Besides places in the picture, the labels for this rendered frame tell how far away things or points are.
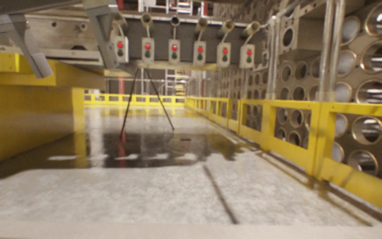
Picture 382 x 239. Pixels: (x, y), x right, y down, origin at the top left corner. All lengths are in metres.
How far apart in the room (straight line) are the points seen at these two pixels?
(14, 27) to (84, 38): 1.17
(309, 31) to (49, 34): 2.17
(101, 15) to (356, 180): 1.03
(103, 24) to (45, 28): 1.35
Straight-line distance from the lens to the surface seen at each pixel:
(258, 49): 1.59
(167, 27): 1.50
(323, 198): 1.01
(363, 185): 1.04
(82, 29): 1.60
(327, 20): 1.26
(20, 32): 0.44
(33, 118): 1.77
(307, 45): 2.27
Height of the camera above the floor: 0.40
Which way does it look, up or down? 7 degrees down
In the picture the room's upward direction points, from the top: 2 degrees clockwise
